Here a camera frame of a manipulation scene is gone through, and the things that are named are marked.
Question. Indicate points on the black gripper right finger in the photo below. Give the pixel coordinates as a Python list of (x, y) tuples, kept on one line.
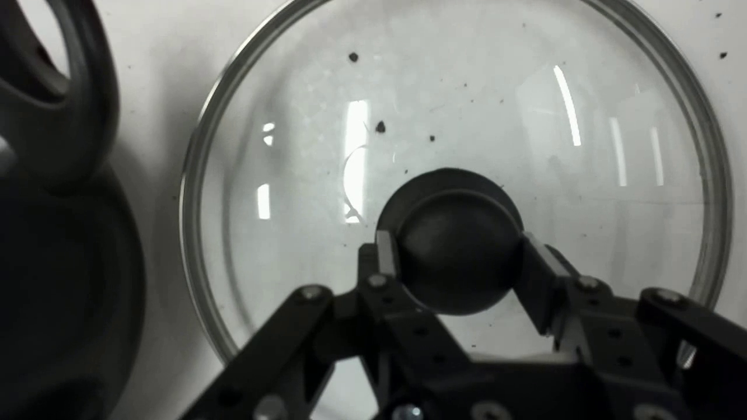
[(621, 327)]

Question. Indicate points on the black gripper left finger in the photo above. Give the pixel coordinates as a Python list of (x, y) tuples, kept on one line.
[(312, 334)]

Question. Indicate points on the round glass pot lid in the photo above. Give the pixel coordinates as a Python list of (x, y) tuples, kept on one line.
[(467, 95)]

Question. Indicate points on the white plastic tray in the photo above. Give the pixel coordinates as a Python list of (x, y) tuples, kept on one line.
[(159, 95)]

